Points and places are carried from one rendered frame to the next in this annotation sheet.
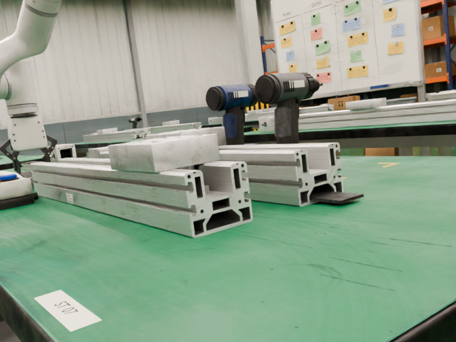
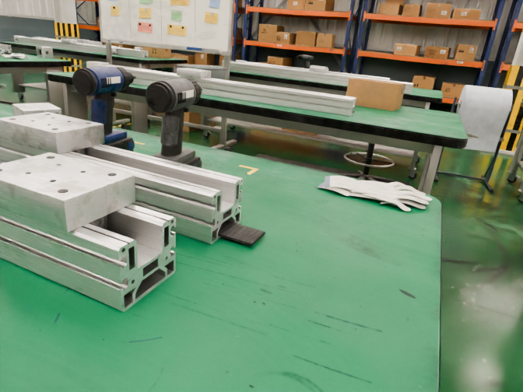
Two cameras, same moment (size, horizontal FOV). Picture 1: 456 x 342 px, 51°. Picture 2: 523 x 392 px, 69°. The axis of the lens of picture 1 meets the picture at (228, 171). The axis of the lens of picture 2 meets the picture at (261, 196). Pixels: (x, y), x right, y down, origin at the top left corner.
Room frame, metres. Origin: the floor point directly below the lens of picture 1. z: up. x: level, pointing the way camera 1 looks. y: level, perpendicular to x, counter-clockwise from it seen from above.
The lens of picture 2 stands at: (0.23, 0.12, 1.08)
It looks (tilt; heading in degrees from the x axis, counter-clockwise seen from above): 22 degrees down; 328
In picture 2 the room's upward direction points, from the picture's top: 5 degrees clockwise
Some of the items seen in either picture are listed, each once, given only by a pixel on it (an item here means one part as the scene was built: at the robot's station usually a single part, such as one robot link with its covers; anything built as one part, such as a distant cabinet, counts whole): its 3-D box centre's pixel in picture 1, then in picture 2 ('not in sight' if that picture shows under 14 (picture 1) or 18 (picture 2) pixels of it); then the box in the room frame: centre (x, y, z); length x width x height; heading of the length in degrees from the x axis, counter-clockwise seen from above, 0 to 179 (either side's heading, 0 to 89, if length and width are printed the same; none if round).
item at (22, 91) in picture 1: (16, 83); not in sight; (1.45, 0.58, 1.09); 0.09 x 0.08 x 0.13; 140
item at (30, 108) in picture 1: (24, 110); not in sight; (1.45, 0.58, 1.01); 0.09 x 0.08 x 0.03; 125
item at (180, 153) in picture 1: (162, 161); (58, 196); (0.76, 0.10, 0.87); 0.16 x 0.11 x 0.07; 35
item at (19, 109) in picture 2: not in sight; (33, 124); (1.40, 0.11, 0.83); 0.11 x 0.10 x 0.10; 104
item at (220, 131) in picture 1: (185, 146); (53, 138); (1.07, 0.09, 0.87); 0.16 x 0.11 x 0.07; 35
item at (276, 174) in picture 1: (188, 167); (55, 162); (1.07, 0.09, 0.82); 0.80 x 0.10 x 0.09; 35
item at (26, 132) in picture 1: (26, 131); not in sight; (1.45, 0.58, 0.95); 0.10 x 0.07 x 0.11; 125
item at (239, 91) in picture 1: (245, 127); (113, 113); (1.23, -0.06, 0.89); 0.20 x 0.08 x 0.22; 133
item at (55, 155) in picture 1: (60, 155); not in sight; (2.27, 0.77, 0.83); 0.11 x 0.10 x 0.10; 128
